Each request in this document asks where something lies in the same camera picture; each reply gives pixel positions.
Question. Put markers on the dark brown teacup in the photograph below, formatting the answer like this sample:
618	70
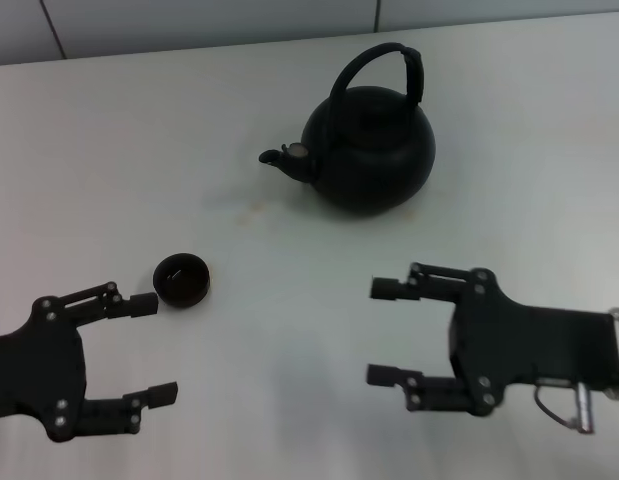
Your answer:
181	282

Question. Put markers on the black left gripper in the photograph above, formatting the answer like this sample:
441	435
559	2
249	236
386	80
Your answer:
44	370

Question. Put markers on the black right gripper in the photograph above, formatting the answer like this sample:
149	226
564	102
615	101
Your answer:
529	345

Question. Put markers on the black round teapot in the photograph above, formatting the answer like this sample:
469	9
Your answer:
374	165

